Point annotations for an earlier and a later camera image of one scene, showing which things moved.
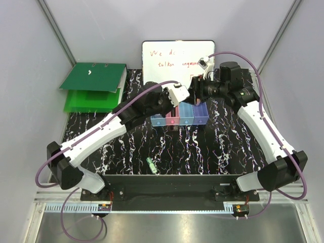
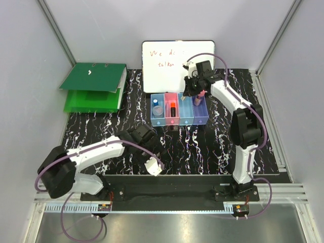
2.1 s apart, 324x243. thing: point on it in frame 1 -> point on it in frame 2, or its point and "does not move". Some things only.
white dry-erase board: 174,61 does not move
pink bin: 172,118 does not move
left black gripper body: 164,107 -> 159,150
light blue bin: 186,114 does not move
